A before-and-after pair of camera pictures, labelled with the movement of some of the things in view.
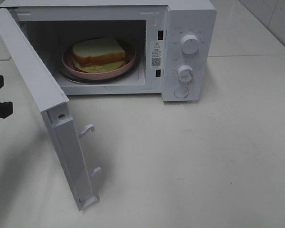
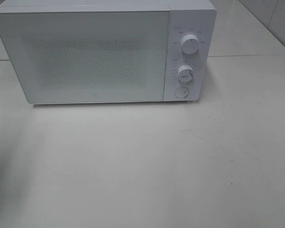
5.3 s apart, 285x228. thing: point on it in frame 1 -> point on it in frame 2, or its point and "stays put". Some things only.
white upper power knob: (190, 44) stays put
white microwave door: (54, 104) -> (86, 57)
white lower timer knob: (185, 73) stays put
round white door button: (181, 92) stays put
